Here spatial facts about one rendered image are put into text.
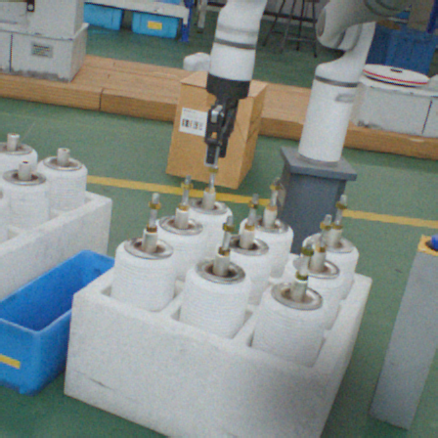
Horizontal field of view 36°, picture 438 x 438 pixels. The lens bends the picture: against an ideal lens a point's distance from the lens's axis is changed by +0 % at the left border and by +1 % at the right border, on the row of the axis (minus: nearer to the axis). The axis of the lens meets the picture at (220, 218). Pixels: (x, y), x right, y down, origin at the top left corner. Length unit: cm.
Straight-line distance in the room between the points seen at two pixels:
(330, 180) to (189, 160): 79
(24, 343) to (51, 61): 198
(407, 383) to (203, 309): 38
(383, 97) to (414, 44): 249
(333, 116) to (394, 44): 405
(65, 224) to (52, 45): 171
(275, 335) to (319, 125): 61
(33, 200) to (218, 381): 48
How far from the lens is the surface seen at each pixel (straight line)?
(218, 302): 96
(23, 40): 293
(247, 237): 108
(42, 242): 122
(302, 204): 146
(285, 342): 95
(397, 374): 117
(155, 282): 100
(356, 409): 122
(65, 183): 132
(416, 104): 311
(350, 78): 143
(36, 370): 109
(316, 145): 145
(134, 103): 284
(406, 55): 553
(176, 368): 99
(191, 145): 214
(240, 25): 112
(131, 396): 106
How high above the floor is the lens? 68
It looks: 21 degrees down
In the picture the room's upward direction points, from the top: 10 degrees clockwise
